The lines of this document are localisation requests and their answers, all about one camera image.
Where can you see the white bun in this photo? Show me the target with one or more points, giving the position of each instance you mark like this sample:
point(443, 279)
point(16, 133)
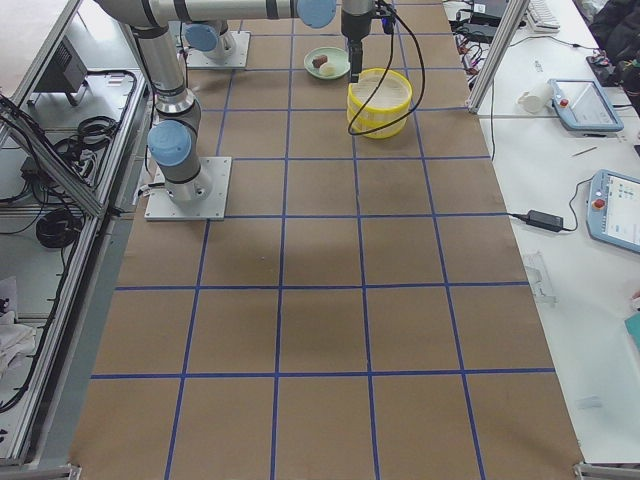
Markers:
point(327, 70)

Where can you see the brown bun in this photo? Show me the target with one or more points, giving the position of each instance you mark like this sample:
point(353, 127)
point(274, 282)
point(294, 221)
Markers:
point(319, 60)

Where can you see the yellow steamer layer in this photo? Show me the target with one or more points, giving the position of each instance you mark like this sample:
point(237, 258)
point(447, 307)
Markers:
point(381, 89)
point(376, 124)

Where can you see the green round plate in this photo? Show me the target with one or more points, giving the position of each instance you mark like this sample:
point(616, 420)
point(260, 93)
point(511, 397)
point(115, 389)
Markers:
point(335, 55)

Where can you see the white cup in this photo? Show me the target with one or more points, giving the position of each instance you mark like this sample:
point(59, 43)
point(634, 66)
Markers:
point(536, 99)

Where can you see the far teach pendant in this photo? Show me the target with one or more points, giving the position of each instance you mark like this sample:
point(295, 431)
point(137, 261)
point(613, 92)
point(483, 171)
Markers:
point(584, 108)

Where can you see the teach pendant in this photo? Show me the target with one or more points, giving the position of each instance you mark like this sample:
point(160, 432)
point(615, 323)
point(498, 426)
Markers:
point(584, 108)
point(613, 209)

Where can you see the black power adapter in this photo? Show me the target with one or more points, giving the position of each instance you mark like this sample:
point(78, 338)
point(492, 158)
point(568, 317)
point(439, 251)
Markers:
point(545, 221)

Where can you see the clear plastic piece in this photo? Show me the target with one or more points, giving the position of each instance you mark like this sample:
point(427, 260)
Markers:
point(538, 278)

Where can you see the black control box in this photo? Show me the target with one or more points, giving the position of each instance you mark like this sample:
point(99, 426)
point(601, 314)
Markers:
point(65, 74)

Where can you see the near teach pendant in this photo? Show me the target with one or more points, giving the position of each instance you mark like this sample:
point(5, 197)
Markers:
point(613, 209)

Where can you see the aluminium frame post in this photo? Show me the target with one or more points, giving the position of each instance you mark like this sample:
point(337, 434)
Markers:
point(506, 30)

